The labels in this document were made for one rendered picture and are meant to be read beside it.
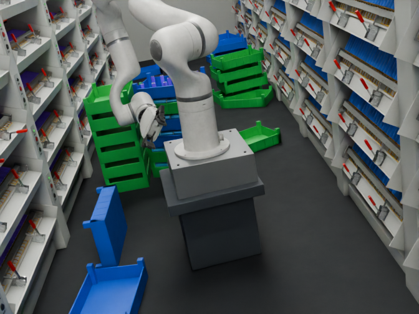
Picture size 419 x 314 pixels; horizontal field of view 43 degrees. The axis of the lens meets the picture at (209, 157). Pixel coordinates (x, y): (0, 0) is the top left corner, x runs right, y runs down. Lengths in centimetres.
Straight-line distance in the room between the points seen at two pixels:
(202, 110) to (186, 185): 25
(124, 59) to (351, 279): 110
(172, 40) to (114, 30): 45
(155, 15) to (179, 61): 21
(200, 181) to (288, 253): 41
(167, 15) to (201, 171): 51
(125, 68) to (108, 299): 82
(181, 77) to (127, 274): 71
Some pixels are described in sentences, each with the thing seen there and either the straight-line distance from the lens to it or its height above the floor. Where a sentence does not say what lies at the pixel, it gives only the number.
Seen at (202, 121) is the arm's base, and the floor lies 50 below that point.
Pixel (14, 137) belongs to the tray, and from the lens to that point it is 191.
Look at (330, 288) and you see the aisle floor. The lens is 171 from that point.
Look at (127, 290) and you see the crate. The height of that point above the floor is 0.
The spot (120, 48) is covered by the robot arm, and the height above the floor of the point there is 72.
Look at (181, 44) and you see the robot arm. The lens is 164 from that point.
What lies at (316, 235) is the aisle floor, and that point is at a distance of 196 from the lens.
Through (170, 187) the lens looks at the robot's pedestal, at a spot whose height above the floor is 28.
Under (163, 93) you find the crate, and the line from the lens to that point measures 247.
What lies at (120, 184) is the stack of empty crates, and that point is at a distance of 257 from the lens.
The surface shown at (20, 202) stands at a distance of 189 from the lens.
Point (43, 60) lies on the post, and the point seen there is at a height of 64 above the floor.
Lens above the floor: 104
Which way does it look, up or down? 22 degrees down
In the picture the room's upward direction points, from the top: 11 degrees counter-clockwise
